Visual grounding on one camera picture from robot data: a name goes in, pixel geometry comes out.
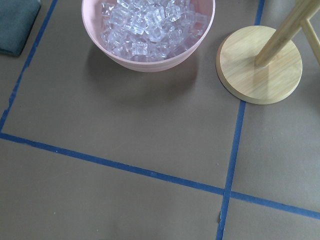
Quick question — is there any pink bowl of ice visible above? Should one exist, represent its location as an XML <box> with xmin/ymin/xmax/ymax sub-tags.
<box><xmin>81</xmin><ymin>0</ymin><xmax>216</xmax><ymax>72</ymax></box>

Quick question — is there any wooden round stand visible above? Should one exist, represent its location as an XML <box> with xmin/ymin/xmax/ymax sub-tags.
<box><xmin>216</xmin><ymin>0</ymin><xmax>320</xmax><ymax>105</ymax></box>

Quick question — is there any grey folded cloth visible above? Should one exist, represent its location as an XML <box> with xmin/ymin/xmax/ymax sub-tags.
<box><xmin>0</xmin><ymin>0</ymin><xmax>42</xmax><ymax>56</ymax></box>

